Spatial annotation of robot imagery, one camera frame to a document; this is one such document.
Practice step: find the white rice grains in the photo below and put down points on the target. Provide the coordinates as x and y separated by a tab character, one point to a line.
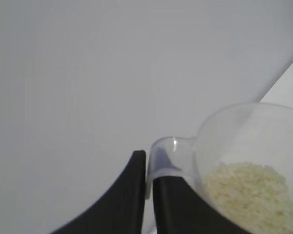
251	192

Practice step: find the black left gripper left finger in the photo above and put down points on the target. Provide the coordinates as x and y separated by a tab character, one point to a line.
122	207

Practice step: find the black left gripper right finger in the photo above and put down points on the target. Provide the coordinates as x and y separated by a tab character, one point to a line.
180	209

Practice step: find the clear plastic measuring cup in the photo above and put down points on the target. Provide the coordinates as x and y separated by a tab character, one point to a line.
246	131

